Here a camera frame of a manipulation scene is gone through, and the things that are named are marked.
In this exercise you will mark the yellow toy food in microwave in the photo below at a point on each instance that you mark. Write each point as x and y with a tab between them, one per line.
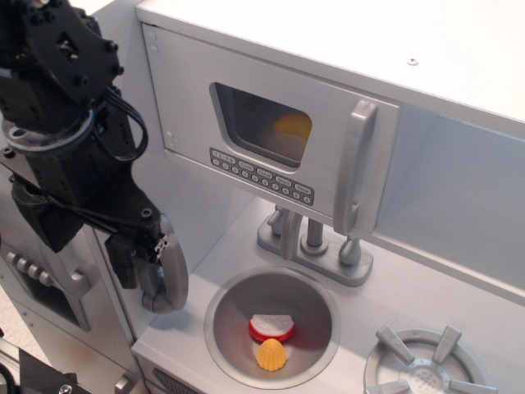
296	124

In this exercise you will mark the round metal sink bowl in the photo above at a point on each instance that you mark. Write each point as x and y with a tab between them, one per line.
278	291

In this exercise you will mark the silver toy faucet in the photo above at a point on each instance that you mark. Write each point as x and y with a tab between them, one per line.
340	258

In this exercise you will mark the grey ice dispenser panel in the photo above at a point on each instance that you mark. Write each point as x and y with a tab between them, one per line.
40	286

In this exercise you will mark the silver lower drawer handle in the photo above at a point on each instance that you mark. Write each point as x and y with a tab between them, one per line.
123	385

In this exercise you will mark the silver fridge door handle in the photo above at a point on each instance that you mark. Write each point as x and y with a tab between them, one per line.
67	271

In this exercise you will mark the red white toy fruit slice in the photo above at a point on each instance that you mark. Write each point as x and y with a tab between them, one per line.
265	326

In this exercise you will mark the silver microwave door handle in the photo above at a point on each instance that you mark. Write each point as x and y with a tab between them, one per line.
359	130

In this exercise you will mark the white toy kitchen cabinet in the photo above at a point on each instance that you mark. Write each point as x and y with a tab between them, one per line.
448	244

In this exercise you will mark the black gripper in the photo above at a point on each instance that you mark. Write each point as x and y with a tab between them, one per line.
123	209

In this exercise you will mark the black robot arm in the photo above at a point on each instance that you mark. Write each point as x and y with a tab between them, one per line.
70	148

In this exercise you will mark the yellow toy corn piece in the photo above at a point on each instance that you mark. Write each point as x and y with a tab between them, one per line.
271	355

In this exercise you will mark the grey microwave door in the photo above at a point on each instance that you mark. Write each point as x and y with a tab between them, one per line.
217	109

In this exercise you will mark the black metal base bracket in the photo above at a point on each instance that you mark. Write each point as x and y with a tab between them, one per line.
23	373

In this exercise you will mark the silver toy stove burner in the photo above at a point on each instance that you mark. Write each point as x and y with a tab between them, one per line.
422	361

